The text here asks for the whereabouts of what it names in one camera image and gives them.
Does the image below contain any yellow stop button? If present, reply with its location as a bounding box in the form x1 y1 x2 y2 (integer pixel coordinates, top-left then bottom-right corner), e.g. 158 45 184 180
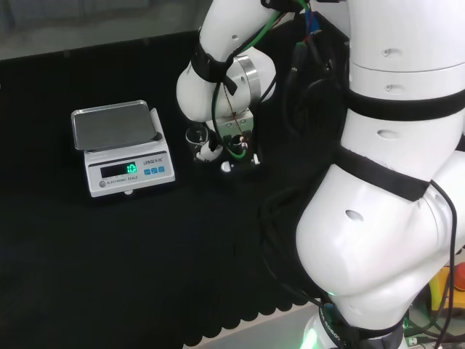
431 262 465 314

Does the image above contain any black bench cloth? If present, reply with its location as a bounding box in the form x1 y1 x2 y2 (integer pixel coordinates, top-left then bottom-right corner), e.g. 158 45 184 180
0 30 352 349

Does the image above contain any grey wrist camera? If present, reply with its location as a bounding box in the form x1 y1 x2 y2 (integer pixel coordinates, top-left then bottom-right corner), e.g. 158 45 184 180
217 111 256 141

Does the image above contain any green cable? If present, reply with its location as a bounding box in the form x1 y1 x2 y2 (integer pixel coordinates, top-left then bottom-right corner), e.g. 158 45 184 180
211 0 312 160

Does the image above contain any small clear glass beaker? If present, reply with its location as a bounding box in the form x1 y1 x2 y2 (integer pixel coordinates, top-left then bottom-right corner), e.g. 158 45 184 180
185 123 212 161

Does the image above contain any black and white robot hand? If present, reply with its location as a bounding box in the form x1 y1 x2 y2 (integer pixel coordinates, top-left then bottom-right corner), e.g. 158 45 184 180
194 125 262 175

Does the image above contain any white electronic balance, steel pan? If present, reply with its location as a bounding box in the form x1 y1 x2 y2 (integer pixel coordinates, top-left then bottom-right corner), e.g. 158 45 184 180
70 100 178 198

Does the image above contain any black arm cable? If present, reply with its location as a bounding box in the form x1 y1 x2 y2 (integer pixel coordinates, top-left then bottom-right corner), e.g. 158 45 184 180
427 180 459 349

